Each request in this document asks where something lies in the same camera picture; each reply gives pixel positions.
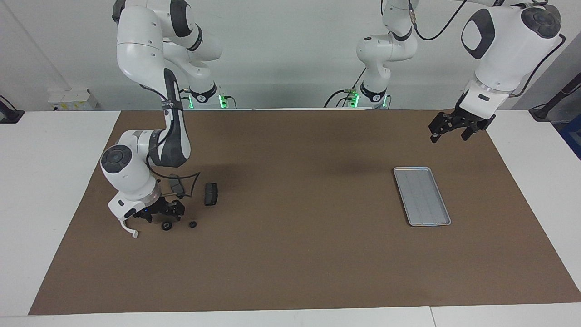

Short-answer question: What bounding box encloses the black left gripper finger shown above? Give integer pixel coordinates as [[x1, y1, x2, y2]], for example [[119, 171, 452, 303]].
[[429, 113, 456, 144], [462, 120, 487, 141]]

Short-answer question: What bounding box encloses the silver metal tray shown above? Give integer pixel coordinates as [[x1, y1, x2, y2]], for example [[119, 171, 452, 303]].
[[393, 166, 452, 227]]

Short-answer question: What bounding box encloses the long dark grey brake pad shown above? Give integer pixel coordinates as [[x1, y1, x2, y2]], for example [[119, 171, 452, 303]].
[[169, 174, 186, 199]]

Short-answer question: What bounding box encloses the black angled stand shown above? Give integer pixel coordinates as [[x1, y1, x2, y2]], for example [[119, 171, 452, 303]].
[[529, 73, 581, 121]]

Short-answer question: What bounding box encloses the blue box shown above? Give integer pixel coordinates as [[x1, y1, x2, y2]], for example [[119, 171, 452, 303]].
[[561, 114, 581, 159]]

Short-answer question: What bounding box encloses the brown table mat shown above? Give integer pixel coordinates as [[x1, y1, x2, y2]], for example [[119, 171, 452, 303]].
[[28, 109, 581, 315]]

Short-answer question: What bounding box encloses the white semicircular plastic bracket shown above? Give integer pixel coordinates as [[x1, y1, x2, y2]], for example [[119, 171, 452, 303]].
[[119, 218, 139, 239]]

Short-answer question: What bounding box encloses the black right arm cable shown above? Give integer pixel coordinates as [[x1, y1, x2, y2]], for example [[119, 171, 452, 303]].
[[136, 68, 202, 199]]

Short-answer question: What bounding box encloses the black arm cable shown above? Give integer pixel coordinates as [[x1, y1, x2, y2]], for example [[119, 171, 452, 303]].
[[406, 0, 566, 98], [136, 68, 202, 199]]

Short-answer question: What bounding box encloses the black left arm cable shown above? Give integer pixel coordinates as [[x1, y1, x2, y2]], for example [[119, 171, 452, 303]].
[[406, 0, 566, 98]]

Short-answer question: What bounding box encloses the black left base cable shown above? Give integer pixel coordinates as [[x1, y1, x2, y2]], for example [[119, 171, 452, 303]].
[[325, 68, 367, 108]]

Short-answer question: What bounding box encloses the white wall power box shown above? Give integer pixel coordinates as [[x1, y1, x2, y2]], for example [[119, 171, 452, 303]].
[[48, 89, 98, 111]]

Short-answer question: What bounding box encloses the black clamp mount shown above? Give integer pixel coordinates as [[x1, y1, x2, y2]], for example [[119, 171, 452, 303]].
[[0, 95, 24, 124]]

